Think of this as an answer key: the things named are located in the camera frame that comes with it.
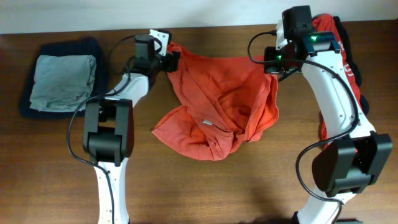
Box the folded grey garment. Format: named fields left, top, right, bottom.
left=29, top=55, right=96, bottom=113

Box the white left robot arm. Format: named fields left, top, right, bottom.
left=83, top=51, right=180, bottom=223

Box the red garment with white letters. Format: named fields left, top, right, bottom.
left=312, top=13, right=363, bottom=147

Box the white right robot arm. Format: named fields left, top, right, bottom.
left=264, top=30, right=392, bottom=223

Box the orange t-shirt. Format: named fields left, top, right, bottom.
left=152, top=42, right=279, bottom=161

